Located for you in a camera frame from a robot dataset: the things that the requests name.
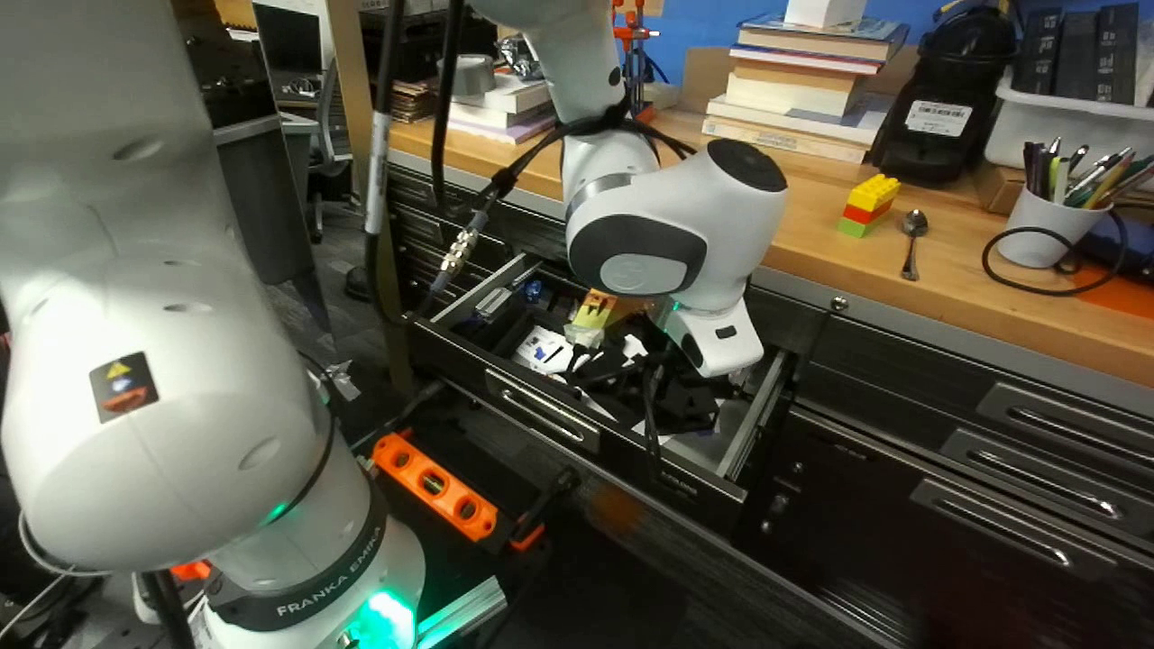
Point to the yellow red green block stack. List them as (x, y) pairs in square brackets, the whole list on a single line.
[(868, 203)]

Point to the grey duct tape roll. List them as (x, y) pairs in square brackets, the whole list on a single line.
[(474, 73)]

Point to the black floor tool tray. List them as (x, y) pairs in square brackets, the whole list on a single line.
[(481, 439)]

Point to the lavender flat book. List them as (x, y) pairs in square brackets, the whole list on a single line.
[(507, 132)]

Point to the green pen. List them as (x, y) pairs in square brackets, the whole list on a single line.
[(1058, 169)]

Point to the white plastic bin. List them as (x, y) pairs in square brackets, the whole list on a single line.
[(1083, 127)]

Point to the blue wall board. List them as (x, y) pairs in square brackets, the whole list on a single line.
[(912, 17)]

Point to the silver pen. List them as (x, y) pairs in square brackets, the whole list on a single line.
[(1095, 178)]

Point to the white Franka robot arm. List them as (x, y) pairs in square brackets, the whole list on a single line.
[(147, 238)]

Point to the thin dark-cover book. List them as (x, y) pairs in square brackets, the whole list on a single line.
[(829, 38)]

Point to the steel spoon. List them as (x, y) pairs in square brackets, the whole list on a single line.
[(912, 220)]

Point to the dark pen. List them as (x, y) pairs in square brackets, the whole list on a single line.
[(1033, 167)]

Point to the orange spirit level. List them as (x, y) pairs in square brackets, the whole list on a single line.
[(435, 484)]

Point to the wide cream book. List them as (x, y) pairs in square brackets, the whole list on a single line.
[(829, 133)]

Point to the thick white-page book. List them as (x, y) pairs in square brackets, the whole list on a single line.
[(787, 92)]

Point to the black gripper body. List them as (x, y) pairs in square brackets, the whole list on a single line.
[(667, 372)]

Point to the black rectangular block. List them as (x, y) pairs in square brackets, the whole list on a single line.
[(1033, 47), (1075, 56), (1120, 53)]

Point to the thin pale book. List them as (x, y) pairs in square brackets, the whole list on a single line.
[(805, 59)]

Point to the brown folder stack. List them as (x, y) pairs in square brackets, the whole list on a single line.
[(417, 98)]

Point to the black appliance with white label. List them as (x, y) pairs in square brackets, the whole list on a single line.
[(938, 73)]

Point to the small white box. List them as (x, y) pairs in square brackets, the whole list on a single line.
[(822, 12)]

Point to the white stack of papers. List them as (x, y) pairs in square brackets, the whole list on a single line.
[(507, 106)]

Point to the white pen cup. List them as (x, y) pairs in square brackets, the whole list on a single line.
[(1048, 235)]

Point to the grey desk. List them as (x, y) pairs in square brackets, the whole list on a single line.
[(257, 180)]

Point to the dark computer monitor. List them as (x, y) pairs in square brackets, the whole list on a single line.
[(290, 39)]

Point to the yellow pencil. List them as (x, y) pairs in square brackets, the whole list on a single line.
[(1122, 180)]

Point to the wide black steel drawer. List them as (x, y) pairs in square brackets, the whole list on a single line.
[(577, 418)]

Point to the orange flat object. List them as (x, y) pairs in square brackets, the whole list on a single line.
[(1131, 297)]

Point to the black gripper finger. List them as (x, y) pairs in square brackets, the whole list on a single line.
[(698, 414), (630, 402)]

